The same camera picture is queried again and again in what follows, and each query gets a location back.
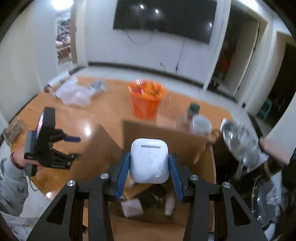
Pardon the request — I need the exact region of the grey plastic-wrapped item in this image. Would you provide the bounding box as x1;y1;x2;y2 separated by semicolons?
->
87;80;107;93

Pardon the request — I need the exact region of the white earbuds case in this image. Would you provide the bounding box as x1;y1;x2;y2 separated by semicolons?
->
129;138;169;184

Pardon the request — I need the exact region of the crumpled clear plastic bag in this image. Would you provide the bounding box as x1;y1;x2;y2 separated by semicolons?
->
53;77;98;107

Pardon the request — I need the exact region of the orange instant noodle bucket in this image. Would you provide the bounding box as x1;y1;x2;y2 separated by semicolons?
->
128;79;167;119

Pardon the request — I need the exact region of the open cardboard box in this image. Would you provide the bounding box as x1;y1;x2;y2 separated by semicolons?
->
70;119;217;232

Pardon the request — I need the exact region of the clear wine glass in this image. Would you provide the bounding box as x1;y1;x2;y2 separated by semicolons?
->
220;120;259;181

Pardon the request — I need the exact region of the television power cable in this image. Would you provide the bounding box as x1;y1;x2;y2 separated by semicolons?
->
174;39;186;75

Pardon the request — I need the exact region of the person's left forearm sleeve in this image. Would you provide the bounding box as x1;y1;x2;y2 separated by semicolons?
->
1;158;29;216

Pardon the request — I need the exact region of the white small bottle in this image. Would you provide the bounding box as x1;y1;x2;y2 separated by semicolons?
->
165;192;176;216

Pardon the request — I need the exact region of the person's left hand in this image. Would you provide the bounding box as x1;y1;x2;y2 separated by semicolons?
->
11;148;43;171

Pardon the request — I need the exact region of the brown cardboard package with papers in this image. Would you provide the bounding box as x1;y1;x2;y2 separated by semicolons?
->
44;71;71;93

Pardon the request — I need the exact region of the white rectangular small box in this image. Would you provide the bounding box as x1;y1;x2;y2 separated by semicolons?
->
120;198;144;218

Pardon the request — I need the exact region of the green-lidded glass jar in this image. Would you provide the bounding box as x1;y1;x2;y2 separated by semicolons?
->
187;102;200;120

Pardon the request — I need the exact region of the wall-mounted black television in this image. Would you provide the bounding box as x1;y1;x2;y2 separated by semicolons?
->
113;0;217;44

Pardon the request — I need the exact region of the white ceramic mug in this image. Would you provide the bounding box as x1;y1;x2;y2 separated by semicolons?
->
190;114;212;135

